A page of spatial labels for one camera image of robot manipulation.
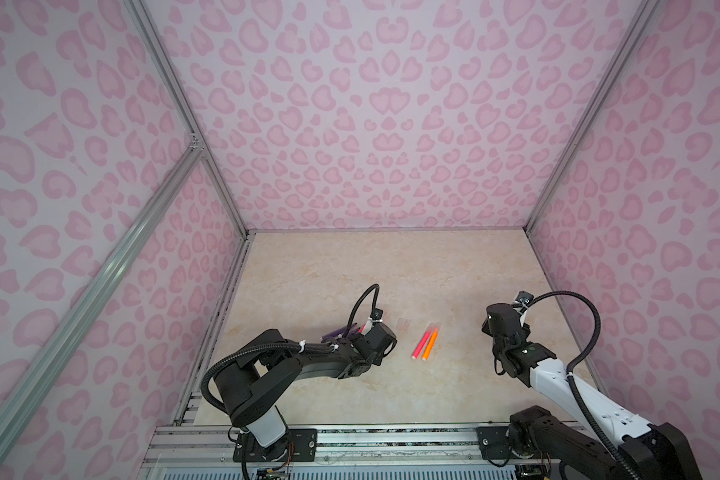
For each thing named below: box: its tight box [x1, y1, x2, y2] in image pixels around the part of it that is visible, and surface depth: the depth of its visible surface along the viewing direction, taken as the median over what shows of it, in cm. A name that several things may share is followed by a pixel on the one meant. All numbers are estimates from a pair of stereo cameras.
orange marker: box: [422, 327, 440, 361], surface depth 92 cm
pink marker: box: [411, 328, 432, 359], surface depth 92 cm
